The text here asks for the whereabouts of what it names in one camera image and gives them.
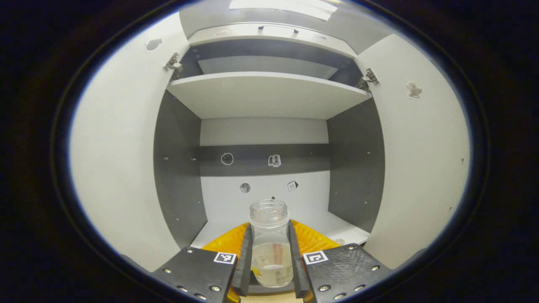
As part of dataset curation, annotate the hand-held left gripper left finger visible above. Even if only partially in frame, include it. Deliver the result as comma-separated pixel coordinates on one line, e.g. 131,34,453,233
152,222,253,303

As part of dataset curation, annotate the white cabinet drawer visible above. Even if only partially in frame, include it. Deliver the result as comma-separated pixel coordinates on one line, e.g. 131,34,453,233
187,23,358,58

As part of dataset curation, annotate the large ceiling light panel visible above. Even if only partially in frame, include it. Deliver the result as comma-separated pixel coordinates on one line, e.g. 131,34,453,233
229,0,337,21

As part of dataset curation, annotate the white and grey cabinet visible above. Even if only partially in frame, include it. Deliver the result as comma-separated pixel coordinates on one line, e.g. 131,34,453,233
154,23,386,249

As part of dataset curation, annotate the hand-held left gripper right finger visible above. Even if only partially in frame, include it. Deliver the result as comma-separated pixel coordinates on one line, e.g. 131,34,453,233
288,219,394,303

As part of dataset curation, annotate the clear plastic bottle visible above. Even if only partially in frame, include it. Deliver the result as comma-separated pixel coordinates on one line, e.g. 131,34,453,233
248,199,294,289

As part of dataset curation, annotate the white cabinet door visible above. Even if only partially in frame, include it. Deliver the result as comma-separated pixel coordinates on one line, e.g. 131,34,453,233
355,34,471,270
69,12,190,273

